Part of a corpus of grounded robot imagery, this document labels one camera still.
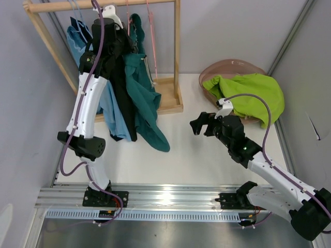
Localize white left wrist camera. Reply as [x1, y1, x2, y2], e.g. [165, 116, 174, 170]
[101, 5, 124, 30]

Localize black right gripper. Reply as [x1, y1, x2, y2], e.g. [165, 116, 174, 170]
[189, 111, 232, 149]

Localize pink hanger of green shorts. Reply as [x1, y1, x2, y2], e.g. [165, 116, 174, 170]
[146, 0, 158, 78]

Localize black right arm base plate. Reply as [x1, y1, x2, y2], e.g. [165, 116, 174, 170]
[214, 193, 255, 210]

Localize aluminium mounting rail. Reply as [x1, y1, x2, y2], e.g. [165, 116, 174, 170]
[34, 183, 240, 212]

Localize white slotted cable duct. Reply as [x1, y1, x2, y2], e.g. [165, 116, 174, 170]
[45, 209, 240, 223]

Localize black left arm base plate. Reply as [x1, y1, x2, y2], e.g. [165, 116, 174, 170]
[82, 184, 129, 208]

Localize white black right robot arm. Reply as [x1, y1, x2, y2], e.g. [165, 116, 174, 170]
[190, 112, 330, 241]

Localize lime green shorts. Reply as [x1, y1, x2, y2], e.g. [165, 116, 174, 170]
[202, 73, 285, 129]

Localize translucent pink plastic basket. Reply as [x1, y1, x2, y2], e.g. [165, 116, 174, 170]
[199, 59, 268, 110]

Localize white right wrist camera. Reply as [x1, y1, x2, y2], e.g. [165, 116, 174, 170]
[215, 98, 233, 119]

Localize navy blue shorts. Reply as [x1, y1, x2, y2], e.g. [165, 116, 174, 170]
[67, 17, 92, 49]

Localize pink hanger of teal shorts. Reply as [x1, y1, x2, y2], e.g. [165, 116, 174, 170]
[126, 0, 132, 36]

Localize wooden clothes rack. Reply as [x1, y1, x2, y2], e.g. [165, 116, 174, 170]
[23, 1, 184, 115]

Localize light blue shorts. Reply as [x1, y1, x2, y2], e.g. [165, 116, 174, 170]
[66, 25, 132, 142]

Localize teal shorts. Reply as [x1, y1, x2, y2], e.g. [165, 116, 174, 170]
[124, 13, 170, 152]

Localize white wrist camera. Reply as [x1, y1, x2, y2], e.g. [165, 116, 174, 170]
[215, 98, 233, 119]
[101, 5, 124, 30]

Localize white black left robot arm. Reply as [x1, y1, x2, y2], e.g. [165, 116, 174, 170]
[57, 18, 131, 207]

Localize black shorts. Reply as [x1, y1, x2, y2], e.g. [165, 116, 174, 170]
[109, 56, 137, 142]

